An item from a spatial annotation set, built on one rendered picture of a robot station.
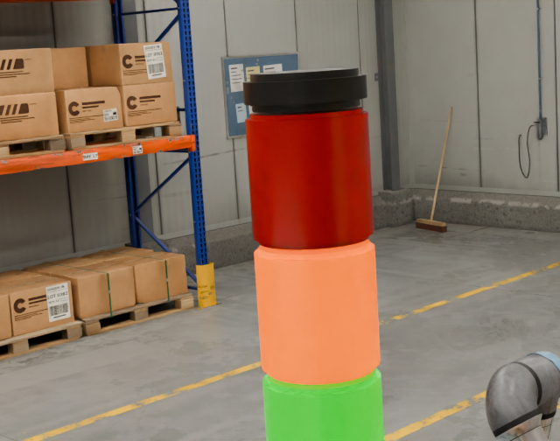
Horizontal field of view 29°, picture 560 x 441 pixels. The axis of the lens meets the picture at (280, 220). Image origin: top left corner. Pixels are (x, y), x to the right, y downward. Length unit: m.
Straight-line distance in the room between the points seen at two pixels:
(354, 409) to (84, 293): 9.18
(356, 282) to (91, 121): 9.11
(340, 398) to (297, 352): 0.03
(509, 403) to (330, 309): 2.07
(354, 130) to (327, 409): 0.11
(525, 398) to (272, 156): 2.10
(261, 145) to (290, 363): 0.09
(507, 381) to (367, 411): 2.07
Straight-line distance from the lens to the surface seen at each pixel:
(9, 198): 10.62
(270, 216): 0.43
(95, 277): 9.66
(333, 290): 0.43
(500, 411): 2.49
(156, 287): 10.06
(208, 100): 12.03
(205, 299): 10.25
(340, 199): 0.43
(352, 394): 0.45
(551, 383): 2.60
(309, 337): 0.44
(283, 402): 0.45
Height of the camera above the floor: 2.35
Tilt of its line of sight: 9 degrees down
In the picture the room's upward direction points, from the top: 4 degrees counter-clockwise
